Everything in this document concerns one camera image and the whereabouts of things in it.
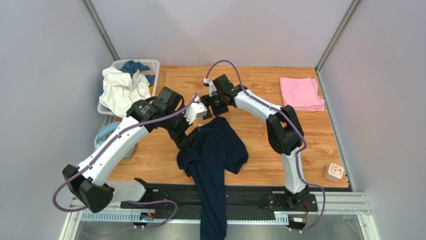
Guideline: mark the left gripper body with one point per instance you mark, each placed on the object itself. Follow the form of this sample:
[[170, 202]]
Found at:
[[176, 127]]

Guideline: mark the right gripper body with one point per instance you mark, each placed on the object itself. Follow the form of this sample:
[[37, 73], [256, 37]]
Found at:
[[213, 105]]

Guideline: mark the navy blue t shirt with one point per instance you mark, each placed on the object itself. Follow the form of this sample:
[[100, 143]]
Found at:
[[216, 149]]

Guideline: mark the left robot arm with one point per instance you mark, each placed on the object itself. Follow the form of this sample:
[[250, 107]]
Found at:
[[89, 180]]

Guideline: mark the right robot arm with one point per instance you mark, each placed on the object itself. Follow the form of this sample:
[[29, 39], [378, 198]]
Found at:
[[283, 128]]

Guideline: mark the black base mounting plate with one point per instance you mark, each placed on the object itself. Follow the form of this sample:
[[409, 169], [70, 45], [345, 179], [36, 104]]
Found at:
[[230, 203]]

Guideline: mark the white laundry basket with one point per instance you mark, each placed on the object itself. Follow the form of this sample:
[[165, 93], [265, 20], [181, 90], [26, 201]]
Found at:
[[153, 64]]

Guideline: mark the white t shirt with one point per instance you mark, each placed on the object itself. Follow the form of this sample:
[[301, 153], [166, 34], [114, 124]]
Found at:
[[122, 89]]

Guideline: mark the light blue headphones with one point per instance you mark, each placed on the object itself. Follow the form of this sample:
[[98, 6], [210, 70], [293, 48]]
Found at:
[[104, 133]]

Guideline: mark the blue t shirt in basket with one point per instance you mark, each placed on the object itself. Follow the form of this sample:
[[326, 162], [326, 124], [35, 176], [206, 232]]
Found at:
[[132, 67]]

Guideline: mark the folded pink t shirt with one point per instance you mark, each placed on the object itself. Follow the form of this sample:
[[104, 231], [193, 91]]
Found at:
[[302, 94]]

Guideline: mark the pink cube power socket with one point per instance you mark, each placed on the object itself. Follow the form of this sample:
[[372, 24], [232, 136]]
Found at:
[[334, 172]]

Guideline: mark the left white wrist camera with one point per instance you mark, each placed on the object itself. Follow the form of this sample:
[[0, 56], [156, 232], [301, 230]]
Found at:
[[194, 111]]

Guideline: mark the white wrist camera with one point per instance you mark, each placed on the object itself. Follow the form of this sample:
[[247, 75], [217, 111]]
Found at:
[[194, 111], [211, 87]]

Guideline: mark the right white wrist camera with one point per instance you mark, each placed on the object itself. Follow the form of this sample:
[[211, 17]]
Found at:
[[211, 87]]

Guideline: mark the aluminium front rail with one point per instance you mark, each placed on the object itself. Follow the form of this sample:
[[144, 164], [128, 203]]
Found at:
[[341, 216]]

